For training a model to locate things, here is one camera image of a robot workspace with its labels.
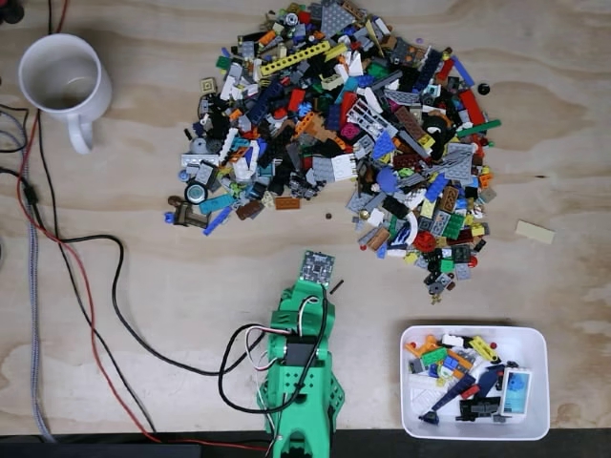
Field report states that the dark brown Lego plate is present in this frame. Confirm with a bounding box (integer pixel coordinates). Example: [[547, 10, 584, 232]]
[[235, 199, 265, 222]]

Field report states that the long blue Lego plate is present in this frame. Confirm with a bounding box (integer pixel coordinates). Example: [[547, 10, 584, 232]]
[[201, 205, 233, 238]]

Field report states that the orange Lego piece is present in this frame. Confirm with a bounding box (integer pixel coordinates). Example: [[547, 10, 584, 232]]
[[405, 334, 440, 359]]

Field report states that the white Lego arch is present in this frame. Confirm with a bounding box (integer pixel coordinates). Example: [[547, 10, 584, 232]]
[[397, 211, 422, 240]]

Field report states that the red round Lego dish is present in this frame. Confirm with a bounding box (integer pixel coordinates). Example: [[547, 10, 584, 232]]
[[411, 230, 437, 254]]

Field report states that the teal Lego tile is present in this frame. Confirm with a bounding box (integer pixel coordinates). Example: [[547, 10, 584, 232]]
[[197, 194, 232, 217]]

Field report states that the lime green Lego plate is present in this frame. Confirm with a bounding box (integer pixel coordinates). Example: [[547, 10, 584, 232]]
[[418, 346, 450, 366]]

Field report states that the white Lego plate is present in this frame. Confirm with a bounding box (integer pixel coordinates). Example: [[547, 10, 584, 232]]
[[330, 153, 359, 183]]

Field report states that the dark brown Lego figure piece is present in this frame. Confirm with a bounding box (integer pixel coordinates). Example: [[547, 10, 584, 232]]
[[172, 199, 212, 228]]

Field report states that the green studded Lego plate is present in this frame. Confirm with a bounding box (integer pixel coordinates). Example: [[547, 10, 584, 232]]
[[440, 211, 467, 240]]

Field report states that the long dark blue Lego wedge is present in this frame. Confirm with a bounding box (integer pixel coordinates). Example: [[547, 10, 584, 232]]
[[418, 371, 479, 424]]

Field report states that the short blue Lego plate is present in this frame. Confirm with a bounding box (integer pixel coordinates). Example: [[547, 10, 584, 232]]
[[423, 173, 451, 203]]

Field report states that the blue Lego wedge plate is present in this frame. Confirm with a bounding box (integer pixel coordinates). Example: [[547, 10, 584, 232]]
[[370, 130, 398, 161]]

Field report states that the brown studded Lego plate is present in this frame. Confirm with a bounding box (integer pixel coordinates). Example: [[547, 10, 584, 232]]
[[439, 185, 461, 214]]

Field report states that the light grey Lego plate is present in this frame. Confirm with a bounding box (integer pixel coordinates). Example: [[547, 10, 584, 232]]
[[179, 152, 221, 168]]

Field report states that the yellow Lego piece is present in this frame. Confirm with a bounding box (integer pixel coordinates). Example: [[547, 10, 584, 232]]
[[468, 334, 498, 362]]

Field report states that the grey Lego lattice window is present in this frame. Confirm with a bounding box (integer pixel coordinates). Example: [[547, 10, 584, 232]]
[[347, 98, 400, 137]]

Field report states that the large grey Lego wedge plate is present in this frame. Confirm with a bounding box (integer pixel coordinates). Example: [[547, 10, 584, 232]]
[[428, 141, 479, 182]]

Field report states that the tan Lego plate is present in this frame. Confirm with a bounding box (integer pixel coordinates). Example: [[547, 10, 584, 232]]
[[514, 219, 558, 245]]

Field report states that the yellow Lego beam with holes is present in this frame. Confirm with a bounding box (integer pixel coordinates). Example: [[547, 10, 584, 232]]
[[260, 39, 332, 77]]

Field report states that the white plastic bin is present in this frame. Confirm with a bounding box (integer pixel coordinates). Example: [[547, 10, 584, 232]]
[[399, 324, 550, 441]]

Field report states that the long green Lego plate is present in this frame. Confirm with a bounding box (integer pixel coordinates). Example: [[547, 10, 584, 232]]
[[456, 118, 503, 139]]

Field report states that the long red Lego brick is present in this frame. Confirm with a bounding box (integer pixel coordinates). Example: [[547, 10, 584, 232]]
[[458, 89, 490, 127]]

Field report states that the dark grey Lego wedge plate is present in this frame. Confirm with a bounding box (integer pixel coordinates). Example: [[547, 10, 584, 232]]
[[320, 0, 360, 37]]

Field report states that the white panel with blue print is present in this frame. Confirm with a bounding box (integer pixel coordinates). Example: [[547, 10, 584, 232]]
[[497, 366, 534, 416]]

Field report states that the white ceramic mug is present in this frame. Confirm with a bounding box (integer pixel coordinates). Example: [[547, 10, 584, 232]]
[[17, 31, 114, 156]]

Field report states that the black object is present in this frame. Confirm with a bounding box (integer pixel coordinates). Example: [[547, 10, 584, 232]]
[[0, 0, 26, 26]]

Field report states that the green camera circuit board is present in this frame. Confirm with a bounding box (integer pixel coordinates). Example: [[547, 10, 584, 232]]
[[299, 250, 336, 289]]

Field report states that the white red black servo wire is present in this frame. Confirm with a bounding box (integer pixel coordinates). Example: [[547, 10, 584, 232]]
[[243, 295, 327, 383]]

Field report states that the long black cable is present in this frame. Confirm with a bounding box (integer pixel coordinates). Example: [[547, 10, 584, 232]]
[[35, 108, 293, 414]]

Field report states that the red cable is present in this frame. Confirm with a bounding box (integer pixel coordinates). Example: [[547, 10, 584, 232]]
[[16, 112, 271, 452]]

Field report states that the thin black cable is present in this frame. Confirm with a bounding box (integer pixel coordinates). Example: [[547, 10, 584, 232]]
[[23, 188, 158, 434]]

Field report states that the grey braided cable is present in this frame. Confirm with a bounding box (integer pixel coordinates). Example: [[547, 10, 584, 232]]
[[0, 107, 53, 443]]

